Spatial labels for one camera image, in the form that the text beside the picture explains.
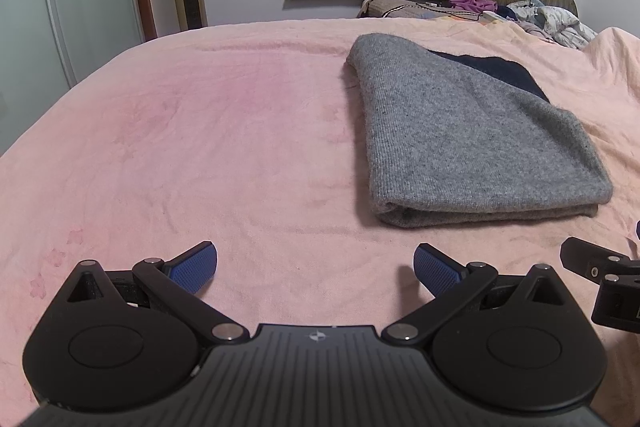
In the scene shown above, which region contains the purple cloth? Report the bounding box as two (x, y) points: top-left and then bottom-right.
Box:
(448, 0), (498, 15)

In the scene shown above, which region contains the light printed cloth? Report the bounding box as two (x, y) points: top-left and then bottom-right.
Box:
(507, 0), (598, 50)

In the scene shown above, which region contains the beige pillow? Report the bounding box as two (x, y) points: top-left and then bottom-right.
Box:
(357, 0), (451, 20)

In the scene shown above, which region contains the grey sweater with navy sleeves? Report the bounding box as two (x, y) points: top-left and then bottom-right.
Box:
(345, 33), (615, 229)

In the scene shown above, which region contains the pink blanket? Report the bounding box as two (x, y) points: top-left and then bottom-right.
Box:
(0, 18), (640, 413)

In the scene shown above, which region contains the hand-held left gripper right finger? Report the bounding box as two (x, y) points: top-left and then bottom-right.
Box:
(381, 243), (572, 349)

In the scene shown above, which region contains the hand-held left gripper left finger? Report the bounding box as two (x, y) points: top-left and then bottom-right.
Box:
(62, 241), (251, 349)

